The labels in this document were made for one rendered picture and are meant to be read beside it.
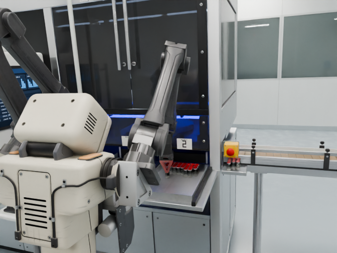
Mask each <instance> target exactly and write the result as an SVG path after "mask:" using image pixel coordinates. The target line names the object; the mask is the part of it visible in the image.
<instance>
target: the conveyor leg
mask: <svg viewBox="0 0 337 253"><path fill-rule="evenodd" d="M250 173H254V203H253V245H252V253H261V231H262V199H263V174H267V173H261V172H250Z"/></svg>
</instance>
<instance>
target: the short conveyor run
mask: <svg viewBox="0 0 337 253"><path fill-rule="evenodd" d="M252 141H253V142H252V145H239V155H238V157H237V158H240V161H241V165H247V166H248V168H247V172H261V173H274V174H287V175H301V176H314V177H327V178H337V149H328V148H326V149H325V148H324V145H323V144H324V141H321V142H320V144H321V145H319V148H301V147H279V146H258V145H256V143H255V141H256V139H255V138H253V139H252ZM228 158H229V157H224V154H223V165H224V164H226V163H227V160H228ZM237 158H236V159H237Z"/></svg>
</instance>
